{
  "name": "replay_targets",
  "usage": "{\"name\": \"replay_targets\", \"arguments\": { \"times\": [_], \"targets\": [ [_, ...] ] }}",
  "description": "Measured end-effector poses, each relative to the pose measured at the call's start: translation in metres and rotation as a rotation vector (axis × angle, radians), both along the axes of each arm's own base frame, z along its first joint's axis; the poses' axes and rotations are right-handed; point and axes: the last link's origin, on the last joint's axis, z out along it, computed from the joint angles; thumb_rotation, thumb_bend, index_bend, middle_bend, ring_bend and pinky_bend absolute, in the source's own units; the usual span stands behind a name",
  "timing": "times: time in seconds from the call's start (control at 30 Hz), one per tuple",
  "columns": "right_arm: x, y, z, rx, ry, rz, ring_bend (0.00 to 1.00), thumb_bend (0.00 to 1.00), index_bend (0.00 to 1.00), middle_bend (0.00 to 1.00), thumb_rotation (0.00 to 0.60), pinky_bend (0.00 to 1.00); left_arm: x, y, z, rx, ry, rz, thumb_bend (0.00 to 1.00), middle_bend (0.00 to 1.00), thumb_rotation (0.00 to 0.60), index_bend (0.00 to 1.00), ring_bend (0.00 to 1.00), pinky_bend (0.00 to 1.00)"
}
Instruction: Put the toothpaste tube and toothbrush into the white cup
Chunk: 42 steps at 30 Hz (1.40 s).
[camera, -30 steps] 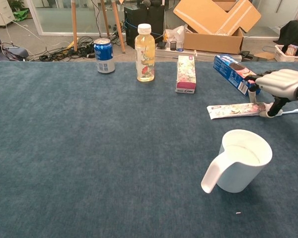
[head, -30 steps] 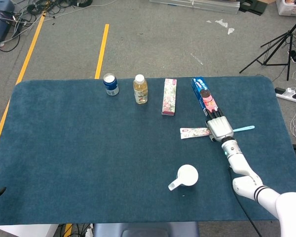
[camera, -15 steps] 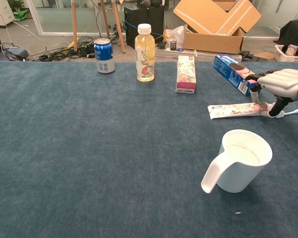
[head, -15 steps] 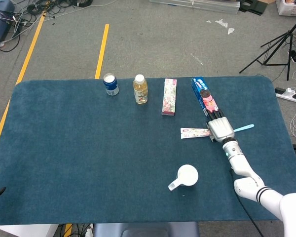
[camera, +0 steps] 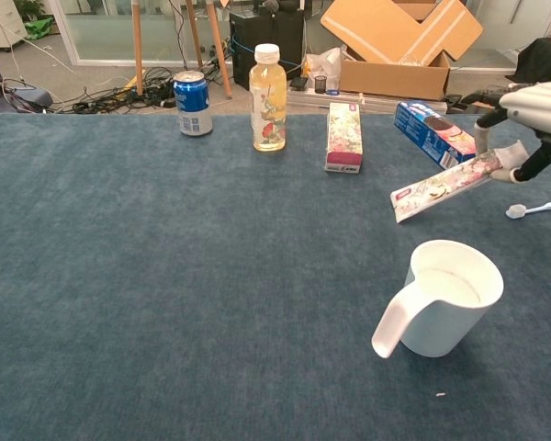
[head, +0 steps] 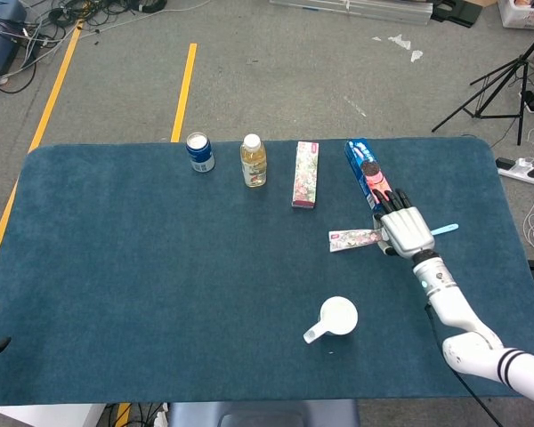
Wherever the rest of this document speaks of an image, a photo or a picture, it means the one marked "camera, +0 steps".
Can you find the white plastic bag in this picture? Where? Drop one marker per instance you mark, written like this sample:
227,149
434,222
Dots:
323,62

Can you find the black cloth cover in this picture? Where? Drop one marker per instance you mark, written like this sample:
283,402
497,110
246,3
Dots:
542,59

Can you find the open cardboard box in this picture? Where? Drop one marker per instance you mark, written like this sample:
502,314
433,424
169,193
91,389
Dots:
395,78

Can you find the yellow tea bottle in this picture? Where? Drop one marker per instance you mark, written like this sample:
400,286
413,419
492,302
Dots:
268,105

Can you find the white cabinet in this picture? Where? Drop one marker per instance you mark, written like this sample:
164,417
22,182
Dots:
0,23

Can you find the green bag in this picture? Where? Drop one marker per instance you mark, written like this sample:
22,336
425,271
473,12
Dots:
39,26

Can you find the blue cookie box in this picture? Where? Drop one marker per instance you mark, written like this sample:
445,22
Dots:
422,128

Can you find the black flat bracket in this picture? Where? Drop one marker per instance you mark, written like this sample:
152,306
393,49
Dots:
453,103

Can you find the small black device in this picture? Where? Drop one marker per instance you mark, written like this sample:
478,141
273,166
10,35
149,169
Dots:
298,82

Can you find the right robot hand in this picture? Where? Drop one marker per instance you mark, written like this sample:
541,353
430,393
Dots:
542,115

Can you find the wooden easel leg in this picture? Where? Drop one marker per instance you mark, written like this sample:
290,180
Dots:
218,46
194,32
138,46

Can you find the pink floral small box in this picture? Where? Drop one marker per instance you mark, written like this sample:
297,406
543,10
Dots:
344,138

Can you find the floral toothpaste tube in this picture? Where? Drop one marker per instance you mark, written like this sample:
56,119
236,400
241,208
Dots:
441,188

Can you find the black computer tower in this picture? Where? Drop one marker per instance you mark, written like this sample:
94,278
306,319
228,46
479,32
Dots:
266,41

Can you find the aluminium profile rail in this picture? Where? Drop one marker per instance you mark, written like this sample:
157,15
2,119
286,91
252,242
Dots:
321,100

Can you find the large flattened cardboard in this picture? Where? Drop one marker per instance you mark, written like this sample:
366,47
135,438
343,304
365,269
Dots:
395,27

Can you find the light blue toothbrush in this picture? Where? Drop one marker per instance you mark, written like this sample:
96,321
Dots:
537,209

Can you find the blue table mat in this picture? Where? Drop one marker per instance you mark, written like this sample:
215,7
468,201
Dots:
119,275

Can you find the green potted plant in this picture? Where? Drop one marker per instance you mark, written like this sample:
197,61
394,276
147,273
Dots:
27,7

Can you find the blue soda can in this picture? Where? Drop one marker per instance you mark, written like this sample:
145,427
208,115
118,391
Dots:
193,105

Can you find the dark blue machine base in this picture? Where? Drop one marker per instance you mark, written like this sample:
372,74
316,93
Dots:
9,98

